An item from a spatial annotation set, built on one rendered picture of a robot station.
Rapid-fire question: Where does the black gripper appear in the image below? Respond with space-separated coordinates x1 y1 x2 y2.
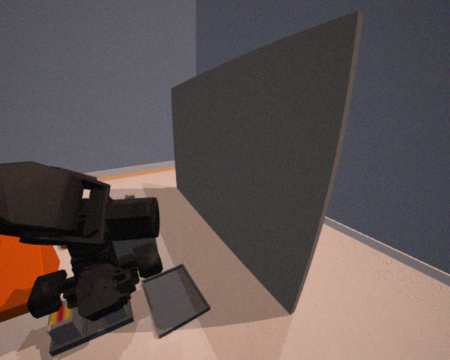
27 238 164 319

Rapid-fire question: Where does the dark grey flat panel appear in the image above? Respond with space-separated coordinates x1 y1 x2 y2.
171 11 364 314

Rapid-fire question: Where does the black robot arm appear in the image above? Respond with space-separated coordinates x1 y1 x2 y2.
0 161 160 321

